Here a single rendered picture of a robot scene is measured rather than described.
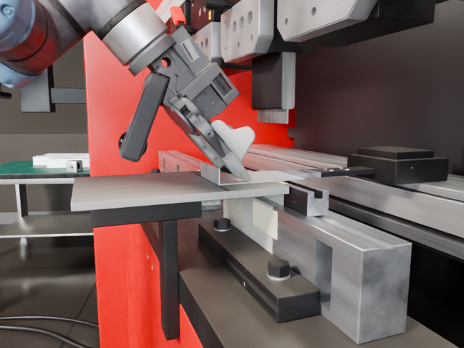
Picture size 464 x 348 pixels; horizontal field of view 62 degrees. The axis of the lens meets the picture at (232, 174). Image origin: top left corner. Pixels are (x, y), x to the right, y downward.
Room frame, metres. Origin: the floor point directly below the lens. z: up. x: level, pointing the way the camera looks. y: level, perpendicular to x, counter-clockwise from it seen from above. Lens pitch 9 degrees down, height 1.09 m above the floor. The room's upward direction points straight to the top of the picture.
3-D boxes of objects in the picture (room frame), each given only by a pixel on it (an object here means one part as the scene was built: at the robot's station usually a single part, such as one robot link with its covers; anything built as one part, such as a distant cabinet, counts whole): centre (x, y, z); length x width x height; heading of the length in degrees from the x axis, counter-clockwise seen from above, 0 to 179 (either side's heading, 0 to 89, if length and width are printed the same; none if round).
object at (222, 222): (0.62, 0.02, 0.91); 0.03 x 0.03 x 0.02
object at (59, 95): (1.70, 0.66, 1.17); 0.40 x 0.24 x 0.07; 21
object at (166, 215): (0.52, 0.12, 0.88); 0.14 x 0.04 x 0.22; 111
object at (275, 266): (0.43, -0.05, 0.91); 0.03 x 0.03 x 0.02
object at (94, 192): (0.53, 0.08, 1.00); 0.26 x 0.18 x 0.01; 111
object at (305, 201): (0.55, -0.07, 0.98); 0.20 x 0.03 x 0.03; 21
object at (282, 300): (0.53, -0.02, 0.89); 0.30 x 0.05 x 0.03; 21
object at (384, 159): (0.63, -0.21, 1.01); 0.26 x 0.12 x 0.05; 111
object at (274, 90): (0.58, -0.06, 1.13); 0.10 x 0.02 x 0.10; 21
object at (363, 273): (0.53, -0.08, 0.92); 0.39 x 0.06 x 0.10; 21
